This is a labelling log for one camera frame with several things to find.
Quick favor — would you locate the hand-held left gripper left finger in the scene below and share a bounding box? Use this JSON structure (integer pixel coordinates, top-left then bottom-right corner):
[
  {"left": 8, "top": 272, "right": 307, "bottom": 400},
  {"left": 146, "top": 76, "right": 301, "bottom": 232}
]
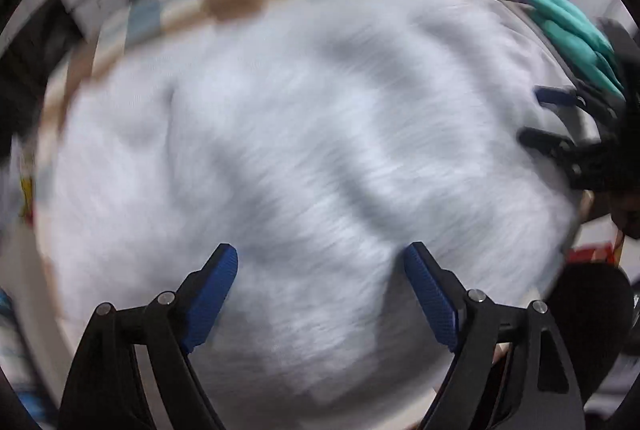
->
[{"left": 59, "top": 242, "right": 240, "bottom": 430}]

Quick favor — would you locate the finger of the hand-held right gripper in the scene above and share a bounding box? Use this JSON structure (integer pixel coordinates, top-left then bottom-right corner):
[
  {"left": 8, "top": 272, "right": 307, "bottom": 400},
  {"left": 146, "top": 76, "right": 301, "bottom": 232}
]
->
[
  {"left": 518, "top": 127, "right": 601, "bottom": 189},
  {"left": 533, "top": 84, "right": 624, "bottom": 119}
]

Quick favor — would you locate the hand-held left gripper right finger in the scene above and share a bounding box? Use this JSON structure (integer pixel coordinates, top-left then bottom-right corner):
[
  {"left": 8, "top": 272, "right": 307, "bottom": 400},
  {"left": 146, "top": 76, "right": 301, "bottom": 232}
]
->
[{"left": 402, "top": 241, "right": 586, "bottom": 430}]

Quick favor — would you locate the light grey hoodie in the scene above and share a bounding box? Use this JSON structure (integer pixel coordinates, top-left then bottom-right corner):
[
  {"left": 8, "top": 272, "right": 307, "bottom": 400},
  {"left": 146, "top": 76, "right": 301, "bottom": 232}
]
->
[{"left": 46, "top": 0, "right": 582, "bottom": 430}]

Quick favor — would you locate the teal garment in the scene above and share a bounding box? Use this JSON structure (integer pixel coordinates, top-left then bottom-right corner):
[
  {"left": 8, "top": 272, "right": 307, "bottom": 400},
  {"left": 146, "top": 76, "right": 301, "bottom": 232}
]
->
[{"left": 524, "top": 0, "right": 629, "bottom": 101}]

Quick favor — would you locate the black chair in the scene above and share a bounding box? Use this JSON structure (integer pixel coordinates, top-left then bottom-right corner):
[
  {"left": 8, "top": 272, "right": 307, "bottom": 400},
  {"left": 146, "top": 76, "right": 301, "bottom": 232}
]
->
[{"left": 546, "top": 262, "right": 636, "bottom": 412}]

